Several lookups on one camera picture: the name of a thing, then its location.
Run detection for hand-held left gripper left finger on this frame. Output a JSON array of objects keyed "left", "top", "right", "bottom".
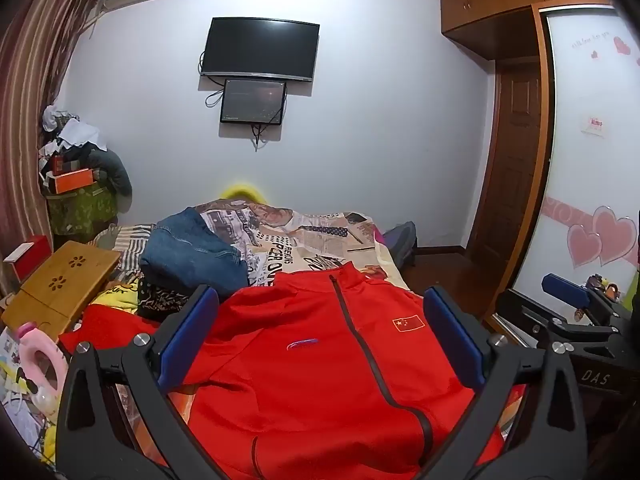
[{"left": 55, "top": 284, "right": 236, "bottom": 480}]

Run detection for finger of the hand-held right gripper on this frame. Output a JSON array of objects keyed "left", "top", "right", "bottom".
[
  {"left": 542, "top": 273, "right": 633, "bottom": 332},
  {"left": 494, "top": 289, "right": 568, "bottom": 343}
]

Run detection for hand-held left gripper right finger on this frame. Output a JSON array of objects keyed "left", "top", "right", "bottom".
[{"left": 410, "top": 285, "right": 588, "bottom": 480}]

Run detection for red zip jacket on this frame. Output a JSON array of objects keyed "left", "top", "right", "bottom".
[{"left": 59, "top": 261, "right": 507, "bottom": 480}]

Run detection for leopard print cloth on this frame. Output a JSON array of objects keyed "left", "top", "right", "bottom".
[{"left": 135, "top": 275, "right": 201, "bottom": 318}]

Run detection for yellow cloth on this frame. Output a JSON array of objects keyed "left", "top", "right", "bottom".
[{"left": 90, "top": 272, "right": 143, "bottom": 317}]

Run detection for blue jeans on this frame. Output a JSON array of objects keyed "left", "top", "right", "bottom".
[{"left": 139, "top": 208, "right": 249, "bottom": 298}]

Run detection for dark purple backpack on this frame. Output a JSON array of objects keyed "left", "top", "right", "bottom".
[{"left": 382, "top": 221, "right": 418, "bottom": 268}]

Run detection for striped bed sheet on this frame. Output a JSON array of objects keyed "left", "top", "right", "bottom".
[{"left": 92, "top": 223, "right": 161, "bottom": 281}]

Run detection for white heart-print sliding door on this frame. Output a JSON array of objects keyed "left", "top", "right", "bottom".
[{"left": 510, "top": 5, "right": 640, "bottom": 307}]

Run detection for brown wooden door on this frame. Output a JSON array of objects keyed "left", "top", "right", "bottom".
[{"left": 467, "top": 60, "right": 544, "bottom": 291}]

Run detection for bamboo lap desk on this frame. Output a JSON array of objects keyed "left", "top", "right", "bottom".
[{"left": 0, "top": 240, "right": 122, "bottom": 346}]

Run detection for newspaper print blanket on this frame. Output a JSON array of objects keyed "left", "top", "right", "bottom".
[{"left": 90, "top": 199, "right": 531, "bottom": 441}]

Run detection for pink plastic toy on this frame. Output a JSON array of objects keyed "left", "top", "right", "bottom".
[{"left": 15, "top": 322, "right": 69, "bottom": 416}]

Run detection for yellow round object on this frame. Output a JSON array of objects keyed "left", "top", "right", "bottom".
[{"left": 220, "top": 183, "right": 262, "bottom": 206}]

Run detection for red box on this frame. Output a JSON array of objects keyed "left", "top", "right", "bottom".
[{"left": 2, "top": 234, "right": 53, "bottom": 286}]

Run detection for dark grey jacket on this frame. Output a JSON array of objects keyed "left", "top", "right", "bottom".
[{"left": 85, "top": 147, "right": 133, "bottom": 207}]

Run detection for orange box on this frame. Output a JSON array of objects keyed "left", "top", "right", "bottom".
[{"left": 52, "top": 169, "right": 96, "bottom": 194}]

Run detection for white crumpled cloth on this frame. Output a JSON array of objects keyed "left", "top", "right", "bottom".
[{"left": 42, "top": 105, "right": 108, "bottom": 152}]

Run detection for wooden wardrobe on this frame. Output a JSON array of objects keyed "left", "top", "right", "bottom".
[{"left": 440, "top": 0, "right": 640, "bottom": 323}]

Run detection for striped brown curtain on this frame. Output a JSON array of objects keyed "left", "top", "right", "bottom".
[{"left": 0, "top": 0, "right": 108, "bottom": 301}]

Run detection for small wall monitor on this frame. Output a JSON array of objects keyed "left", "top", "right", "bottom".
[{"left": 220, "top": 78, "right": 287, "bottom": 126}]

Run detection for large wall television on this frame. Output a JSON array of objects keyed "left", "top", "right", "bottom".
[{"left": 200, "top": 16, "right": 321, "bottom": 82}]

